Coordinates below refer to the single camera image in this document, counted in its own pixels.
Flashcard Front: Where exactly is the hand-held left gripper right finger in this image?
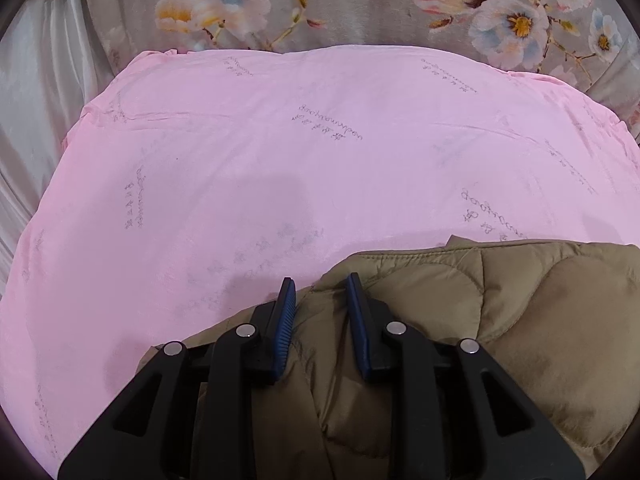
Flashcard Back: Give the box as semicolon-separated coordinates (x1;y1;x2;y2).
345;272;586;480

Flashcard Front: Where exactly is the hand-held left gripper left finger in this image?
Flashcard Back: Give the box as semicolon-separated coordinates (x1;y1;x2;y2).
56;276;298;480

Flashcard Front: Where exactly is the brown quilted jacket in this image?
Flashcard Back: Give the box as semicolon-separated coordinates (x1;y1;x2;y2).
137;235;640;480

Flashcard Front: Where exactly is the pink bed sheet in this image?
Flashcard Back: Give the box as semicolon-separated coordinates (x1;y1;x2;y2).
0;46;640;480

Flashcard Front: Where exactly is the white curtain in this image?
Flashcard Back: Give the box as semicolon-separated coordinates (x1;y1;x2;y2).
0;0;123;271

